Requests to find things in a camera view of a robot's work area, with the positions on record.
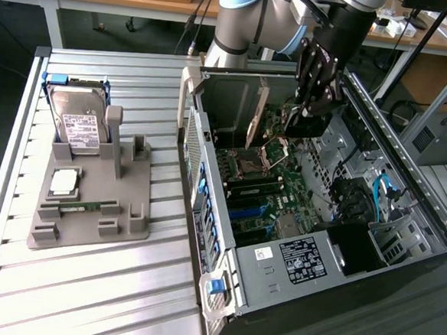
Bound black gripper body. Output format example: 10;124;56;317
309;4;379;74

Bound black graphics card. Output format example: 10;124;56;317
243;75;334;157

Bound tall metal drive cage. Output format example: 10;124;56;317
299;111;366;178

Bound white small box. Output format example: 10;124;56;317
383;19;418;40

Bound black monitor with stand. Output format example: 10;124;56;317
400;0;447;32

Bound black slanted pole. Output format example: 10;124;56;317
372;0;447;113

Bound metal socket cover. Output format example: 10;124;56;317
259;134;292;169

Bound green motherboard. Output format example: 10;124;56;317
206;130;326;252

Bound CPU socket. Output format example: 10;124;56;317
233;152;271;179

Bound grey control box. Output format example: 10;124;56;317
398;109;447;168

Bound blue expansion slot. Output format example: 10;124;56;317
227;203;267;222

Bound low metal disk bay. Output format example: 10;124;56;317
366;214;438;269

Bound black expansion slot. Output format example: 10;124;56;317
231;223;272;245

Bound grey power supply unit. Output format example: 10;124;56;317
230;223;349;314

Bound blue case latch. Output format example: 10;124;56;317
205;279;227;295

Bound open black PC case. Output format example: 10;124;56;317
162;53;447;335

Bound silver hard disk drive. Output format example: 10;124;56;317
42;80;113;158

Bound grey parts rack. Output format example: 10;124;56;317
24;99;159;259

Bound blue disk caddy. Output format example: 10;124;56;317
36;70;113;147

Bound green RAM stick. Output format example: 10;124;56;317
57;198;103;216

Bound silver CPU chip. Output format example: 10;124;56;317
47;168;80;199

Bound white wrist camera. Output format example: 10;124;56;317
289;0;313;28

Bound black power wire bundle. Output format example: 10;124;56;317
325;174;377;227

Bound blue SATA wire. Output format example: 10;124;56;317
370;172;395;226

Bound aluminium profile frame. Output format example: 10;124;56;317
402;61;447;134

